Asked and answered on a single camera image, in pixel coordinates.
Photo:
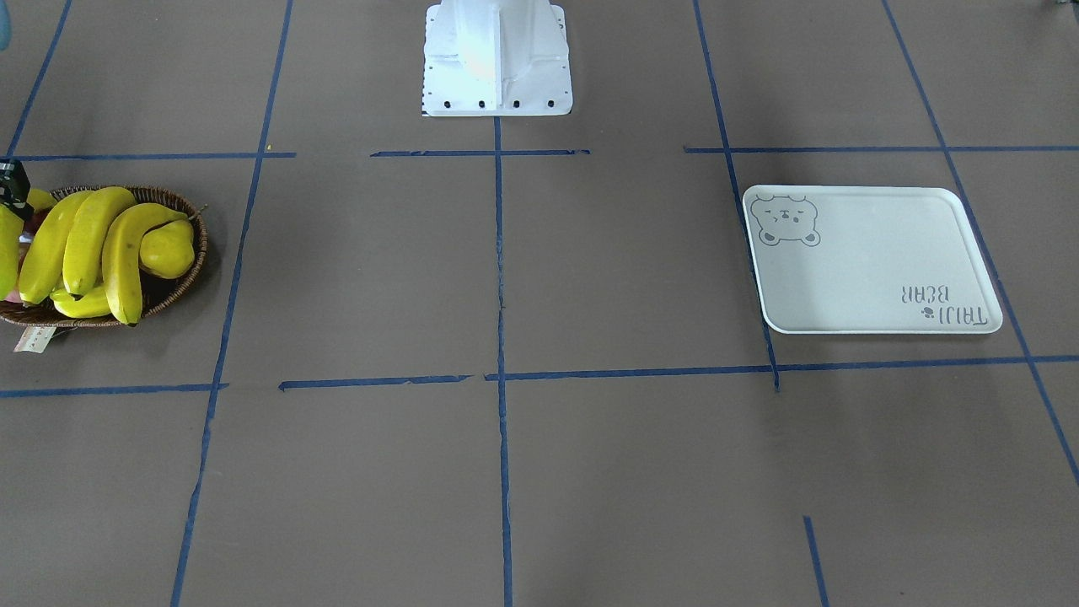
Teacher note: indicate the yellow pear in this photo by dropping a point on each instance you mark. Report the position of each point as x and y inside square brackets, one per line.
[168, 252]

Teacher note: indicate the basket paper tag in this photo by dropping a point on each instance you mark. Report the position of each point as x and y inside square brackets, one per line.
[35, 339]

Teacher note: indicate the small yellow banana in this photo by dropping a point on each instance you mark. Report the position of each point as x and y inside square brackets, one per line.
[91, 305]

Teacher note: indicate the white bear print tray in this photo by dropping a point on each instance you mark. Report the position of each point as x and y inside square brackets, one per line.
[868, 261]

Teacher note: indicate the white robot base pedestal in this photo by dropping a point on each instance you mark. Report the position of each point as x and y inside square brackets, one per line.
[496, 58]

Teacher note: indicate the yellow plush banana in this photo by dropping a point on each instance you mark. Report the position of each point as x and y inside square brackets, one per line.
[12, 227]

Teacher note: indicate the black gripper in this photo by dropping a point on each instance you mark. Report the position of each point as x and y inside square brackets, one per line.
[12, 187]

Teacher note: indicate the brown wicker basket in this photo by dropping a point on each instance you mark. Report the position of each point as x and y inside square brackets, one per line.
[157, 293]

